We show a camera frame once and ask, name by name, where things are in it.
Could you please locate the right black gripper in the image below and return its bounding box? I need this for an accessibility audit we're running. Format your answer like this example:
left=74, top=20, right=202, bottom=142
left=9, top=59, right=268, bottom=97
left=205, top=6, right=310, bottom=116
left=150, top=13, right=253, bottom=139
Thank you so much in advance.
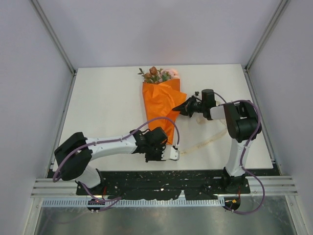
left=173, top=95, right=206, bottom=118

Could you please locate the cream ribbon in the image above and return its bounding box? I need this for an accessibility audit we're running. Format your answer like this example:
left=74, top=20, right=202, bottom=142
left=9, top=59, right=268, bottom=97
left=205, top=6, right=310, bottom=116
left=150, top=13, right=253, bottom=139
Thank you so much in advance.
left=180, top=117, right=227, bottom=155

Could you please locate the orange wrapping paper sheet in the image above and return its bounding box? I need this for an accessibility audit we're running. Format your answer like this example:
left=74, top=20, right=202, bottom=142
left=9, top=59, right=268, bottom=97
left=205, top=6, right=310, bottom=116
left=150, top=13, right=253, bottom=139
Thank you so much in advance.
left=141, top=78, right=188, bottom=145

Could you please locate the fake flower bouquet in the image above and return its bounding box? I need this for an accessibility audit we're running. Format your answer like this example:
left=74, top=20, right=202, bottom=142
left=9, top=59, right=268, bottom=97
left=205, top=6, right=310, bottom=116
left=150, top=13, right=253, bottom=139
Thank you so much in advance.
left=138, top=66, right=180, bottom=84

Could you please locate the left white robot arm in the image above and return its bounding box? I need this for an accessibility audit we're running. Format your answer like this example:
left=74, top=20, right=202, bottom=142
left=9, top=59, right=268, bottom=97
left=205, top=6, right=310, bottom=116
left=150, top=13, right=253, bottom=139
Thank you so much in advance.
left=53, top=127, right=168, bottom=195

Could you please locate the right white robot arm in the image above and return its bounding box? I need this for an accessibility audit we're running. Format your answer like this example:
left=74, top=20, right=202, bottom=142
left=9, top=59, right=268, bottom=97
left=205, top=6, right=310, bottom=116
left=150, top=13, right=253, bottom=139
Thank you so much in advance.
left=172, top=89, right=262, bottom=193

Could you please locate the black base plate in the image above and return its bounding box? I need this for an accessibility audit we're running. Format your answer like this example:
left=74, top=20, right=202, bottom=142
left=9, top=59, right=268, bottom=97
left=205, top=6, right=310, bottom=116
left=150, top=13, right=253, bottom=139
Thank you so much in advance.
left=47, top=168, right=282, bottom=200

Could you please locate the white slotted cable duct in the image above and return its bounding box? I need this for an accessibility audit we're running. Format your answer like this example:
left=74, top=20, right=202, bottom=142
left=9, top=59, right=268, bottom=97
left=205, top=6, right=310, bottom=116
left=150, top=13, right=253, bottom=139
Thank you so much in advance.
left=42, top=197, right=224, bottom=208

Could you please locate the aluminium frame rail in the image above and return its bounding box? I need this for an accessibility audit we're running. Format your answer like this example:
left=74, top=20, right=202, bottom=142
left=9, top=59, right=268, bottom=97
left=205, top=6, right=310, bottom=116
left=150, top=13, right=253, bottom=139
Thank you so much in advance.
left=31, top=176, right=298, bottom=198

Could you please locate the right aluminium corner post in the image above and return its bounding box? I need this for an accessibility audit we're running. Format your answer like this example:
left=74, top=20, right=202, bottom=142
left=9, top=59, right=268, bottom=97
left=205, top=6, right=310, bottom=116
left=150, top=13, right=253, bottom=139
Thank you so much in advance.
left=244, top=0, right=291, bottom=73

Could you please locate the aluminium corner post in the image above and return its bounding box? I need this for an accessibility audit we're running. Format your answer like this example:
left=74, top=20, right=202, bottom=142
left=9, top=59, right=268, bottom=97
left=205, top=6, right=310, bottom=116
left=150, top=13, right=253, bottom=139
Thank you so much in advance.
left=244, top=0, right=291, bottom=73
left=29, top=0, right=76, bottom=75

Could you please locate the left aluminium corner post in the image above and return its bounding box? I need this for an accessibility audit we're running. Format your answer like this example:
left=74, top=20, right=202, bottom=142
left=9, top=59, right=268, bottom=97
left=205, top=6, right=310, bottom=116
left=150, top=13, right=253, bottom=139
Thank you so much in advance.
left=29, top=0, right=76, bottom=75

